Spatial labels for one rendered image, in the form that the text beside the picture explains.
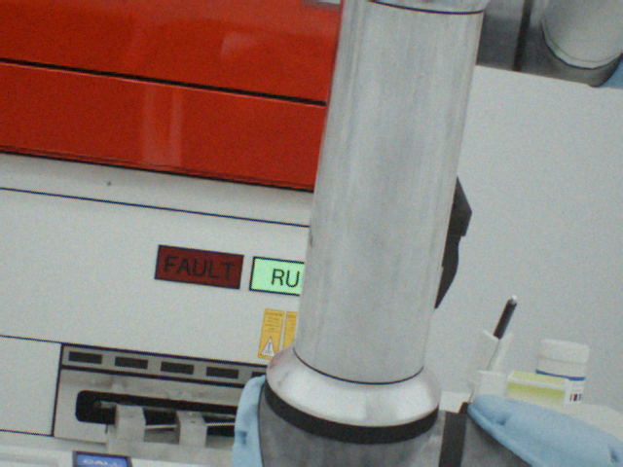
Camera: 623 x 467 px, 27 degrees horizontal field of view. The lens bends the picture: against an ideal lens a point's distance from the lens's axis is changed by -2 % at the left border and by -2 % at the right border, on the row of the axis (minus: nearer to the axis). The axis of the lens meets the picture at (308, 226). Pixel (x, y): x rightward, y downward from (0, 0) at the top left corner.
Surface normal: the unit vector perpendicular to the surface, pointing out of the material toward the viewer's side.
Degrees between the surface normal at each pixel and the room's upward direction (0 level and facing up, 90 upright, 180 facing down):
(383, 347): 106
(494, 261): 90
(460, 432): 29
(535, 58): 137
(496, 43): 118
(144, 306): 90
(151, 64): 90
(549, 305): 90
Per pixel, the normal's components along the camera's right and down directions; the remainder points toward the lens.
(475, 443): 0.05, -0.79
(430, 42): 0.22, 0.36
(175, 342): 0.18, 0.07
